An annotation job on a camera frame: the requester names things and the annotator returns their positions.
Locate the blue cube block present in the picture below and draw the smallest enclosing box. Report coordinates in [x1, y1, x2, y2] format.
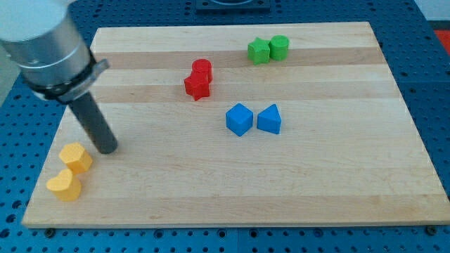
[226, 103, 254, 136]

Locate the blue triangle block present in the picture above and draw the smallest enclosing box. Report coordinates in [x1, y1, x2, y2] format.
[257, 104, 282, 134]

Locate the yellow heart block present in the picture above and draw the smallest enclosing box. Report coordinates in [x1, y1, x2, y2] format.
[46, 169, 82, 202]

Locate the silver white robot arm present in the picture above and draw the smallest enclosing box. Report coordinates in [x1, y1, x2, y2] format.
[1, 0, 110, 104]

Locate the yellow pentagon block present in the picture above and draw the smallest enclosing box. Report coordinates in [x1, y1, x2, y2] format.
[58, 142, 93, 174]

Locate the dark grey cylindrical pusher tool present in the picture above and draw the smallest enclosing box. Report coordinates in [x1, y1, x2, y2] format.
[69, 92, 118, 154]

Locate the wooden board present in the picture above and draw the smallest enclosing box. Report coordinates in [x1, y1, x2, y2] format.
[22, 22, 449, 229]

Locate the red cylinder block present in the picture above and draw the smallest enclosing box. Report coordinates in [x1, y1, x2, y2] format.
[191, 58, 212, 83]

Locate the green star block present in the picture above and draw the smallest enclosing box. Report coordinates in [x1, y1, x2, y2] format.
[247, 37, 270, 65]

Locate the red star block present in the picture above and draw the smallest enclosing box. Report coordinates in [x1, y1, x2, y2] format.
[184, 72, 210, 100]

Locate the green cylinder block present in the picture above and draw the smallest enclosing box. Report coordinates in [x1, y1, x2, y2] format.
[269, 35, 290, 60]

